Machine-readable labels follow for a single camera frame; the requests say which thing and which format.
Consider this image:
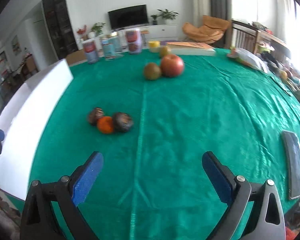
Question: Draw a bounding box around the orange tangerine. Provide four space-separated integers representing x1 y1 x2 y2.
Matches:
97 116 115 134

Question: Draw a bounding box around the yellow lid small jar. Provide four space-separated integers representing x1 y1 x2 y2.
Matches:
148 41 161 53

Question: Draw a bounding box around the orange lounge chair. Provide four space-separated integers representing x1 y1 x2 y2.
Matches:
182 15 230 44

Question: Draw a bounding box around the red-label tin can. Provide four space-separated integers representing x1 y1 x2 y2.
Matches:
125 28 142 54
82 40 99 64

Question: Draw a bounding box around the white TV cabinet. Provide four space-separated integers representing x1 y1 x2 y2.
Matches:
77 24 178 50

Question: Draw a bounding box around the wooden chair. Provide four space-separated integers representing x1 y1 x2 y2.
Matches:
230 20 290 57

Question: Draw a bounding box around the small green-yellow pear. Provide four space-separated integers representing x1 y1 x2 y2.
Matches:
159 46 171 59

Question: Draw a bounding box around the small potted plant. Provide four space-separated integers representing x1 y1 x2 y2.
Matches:
151 14 158 25

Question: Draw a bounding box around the snack bag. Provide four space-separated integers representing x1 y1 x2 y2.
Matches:
227 47 268 74

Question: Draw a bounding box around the green tablecloth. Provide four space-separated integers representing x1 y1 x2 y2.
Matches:
5 48 300 240

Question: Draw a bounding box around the red apple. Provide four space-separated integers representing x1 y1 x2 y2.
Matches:
160 54 185 77

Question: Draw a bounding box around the brown round pear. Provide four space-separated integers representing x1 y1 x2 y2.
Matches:
143 62 162 80

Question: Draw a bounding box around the left green plant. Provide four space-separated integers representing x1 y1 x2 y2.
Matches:
91 22 106 36

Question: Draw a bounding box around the dark mangosteen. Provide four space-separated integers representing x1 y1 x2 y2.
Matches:
88 107 104 125

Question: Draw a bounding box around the black television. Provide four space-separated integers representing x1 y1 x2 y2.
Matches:
108 4 149 29

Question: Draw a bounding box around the red flower vase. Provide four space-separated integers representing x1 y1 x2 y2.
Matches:
76 24 87 41

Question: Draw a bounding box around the large potted plant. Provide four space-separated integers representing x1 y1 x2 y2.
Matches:
158 9 179 24

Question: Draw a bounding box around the dark avocado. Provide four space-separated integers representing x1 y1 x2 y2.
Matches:
112 112 133 132

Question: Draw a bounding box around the right red-label tin can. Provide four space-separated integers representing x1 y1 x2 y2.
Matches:
125 28 142 54

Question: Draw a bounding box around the white cardboard box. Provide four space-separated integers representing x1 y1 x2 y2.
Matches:
0 60 73 200

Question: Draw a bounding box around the dark wooden bookshelf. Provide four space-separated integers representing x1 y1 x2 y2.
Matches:
42 0 78 60

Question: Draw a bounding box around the left red-label tin can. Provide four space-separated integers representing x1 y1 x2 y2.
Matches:
82 40 99 64

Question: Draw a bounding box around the clear glass jar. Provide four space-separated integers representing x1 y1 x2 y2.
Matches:
100 32 123 60

